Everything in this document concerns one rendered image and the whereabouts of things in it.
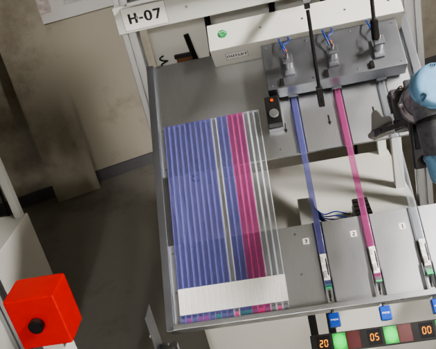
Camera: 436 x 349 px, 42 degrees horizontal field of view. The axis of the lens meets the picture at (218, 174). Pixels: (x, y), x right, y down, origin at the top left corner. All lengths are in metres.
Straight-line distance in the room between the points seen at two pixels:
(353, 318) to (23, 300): 0.92
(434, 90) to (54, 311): 1.06
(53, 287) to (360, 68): 0.95
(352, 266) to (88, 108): 2.91
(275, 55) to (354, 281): 0.59
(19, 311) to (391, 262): 0.93
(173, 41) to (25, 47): 2.13
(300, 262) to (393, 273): 0.21
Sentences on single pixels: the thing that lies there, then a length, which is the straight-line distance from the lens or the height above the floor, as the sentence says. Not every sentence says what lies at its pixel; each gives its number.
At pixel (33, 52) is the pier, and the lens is 3.73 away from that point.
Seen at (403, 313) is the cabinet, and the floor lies 0.40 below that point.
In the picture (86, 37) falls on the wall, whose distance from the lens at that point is 3.88.
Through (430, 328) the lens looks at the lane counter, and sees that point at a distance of 1.33.
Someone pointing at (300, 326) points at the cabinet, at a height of 0.41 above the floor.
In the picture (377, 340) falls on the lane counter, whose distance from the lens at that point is 1.31.
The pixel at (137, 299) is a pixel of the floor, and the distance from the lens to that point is 2.75.
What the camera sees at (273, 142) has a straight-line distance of 1.42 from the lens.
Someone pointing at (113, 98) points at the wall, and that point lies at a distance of 3.98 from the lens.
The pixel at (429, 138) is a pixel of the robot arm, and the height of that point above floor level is 1.15.
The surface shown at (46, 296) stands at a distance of 1.52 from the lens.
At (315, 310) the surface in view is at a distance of 1.28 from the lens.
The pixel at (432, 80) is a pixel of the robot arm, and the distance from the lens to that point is 0.97.
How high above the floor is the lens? 1.55
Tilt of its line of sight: 25 degrees down
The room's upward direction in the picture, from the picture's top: 14 degrees counter-clockwise
